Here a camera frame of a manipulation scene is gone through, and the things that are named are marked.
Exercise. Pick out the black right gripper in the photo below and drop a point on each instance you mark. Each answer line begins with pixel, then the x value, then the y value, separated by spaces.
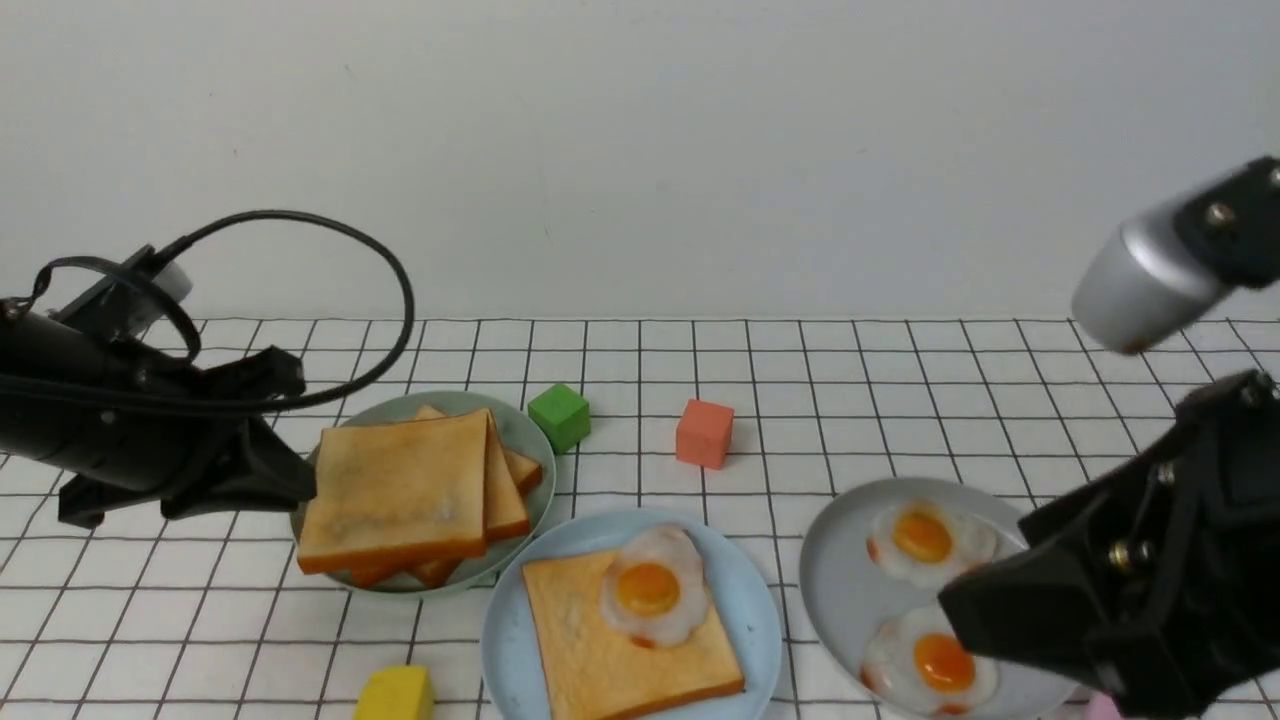
pixel 1156 584

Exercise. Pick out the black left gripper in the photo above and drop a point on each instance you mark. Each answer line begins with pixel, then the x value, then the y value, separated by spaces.
pixel 191 466

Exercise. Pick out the fried egg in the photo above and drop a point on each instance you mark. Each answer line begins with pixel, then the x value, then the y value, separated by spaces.
pixel 927 544
pixel 916 662
pixel 654 589

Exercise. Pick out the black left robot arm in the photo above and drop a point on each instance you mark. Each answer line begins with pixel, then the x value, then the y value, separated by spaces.
pixel 38 427

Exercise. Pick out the pink foam cube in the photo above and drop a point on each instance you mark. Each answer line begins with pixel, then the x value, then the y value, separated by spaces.
pixel 1101 707

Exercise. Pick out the yellow foam cube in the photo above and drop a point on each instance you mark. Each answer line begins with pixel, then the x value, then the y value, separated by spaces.
pixel 403 692

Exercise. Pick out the green foam cube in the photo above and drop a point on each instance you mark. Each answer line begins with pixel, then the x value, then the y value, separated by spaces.
pixel 563 415

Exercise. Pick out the light blue plate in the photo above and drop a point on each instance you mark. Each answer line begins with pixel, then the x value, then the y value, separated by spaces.
pixel 513 672

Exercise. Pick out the checkered white tablecloth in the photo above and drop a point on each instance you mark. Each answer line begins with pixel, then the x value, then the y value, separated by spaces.
pixel 211 619

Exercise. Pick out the orange foam cube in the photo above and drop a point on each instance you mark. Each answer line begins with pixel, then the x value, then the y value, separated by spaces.
pixel 704 434

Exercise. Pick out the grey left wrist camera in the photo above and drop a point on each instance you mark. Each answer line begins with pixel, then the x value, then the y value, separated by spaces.
pixel 129 297

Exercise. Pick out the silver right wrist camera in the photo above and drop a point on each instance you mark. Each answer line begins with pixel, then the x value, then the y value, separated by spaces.
pixel 1170 265

